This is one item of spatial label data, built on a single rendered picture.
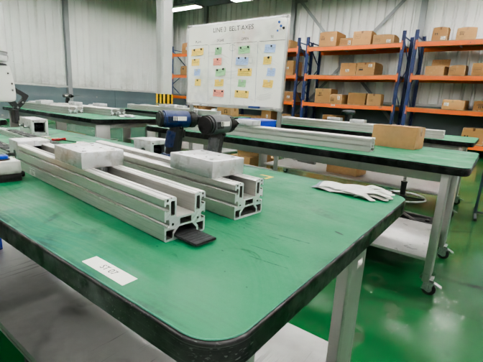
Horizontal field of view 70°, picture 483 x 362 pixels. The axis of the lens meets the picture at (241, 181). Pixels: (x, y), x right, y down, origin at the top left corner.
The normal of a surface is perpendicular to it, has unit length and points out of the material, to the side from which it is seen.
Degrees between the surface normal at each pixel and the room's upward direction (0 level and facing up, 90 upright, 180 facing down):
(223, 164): 90
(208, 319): 0
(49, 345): 0
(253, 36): 90
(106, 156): 90
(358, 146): 90
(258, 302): 0
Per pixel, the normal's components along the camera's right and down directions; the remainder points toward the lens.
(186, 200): -0.66, 0.14
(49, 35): 0.80, 0.18
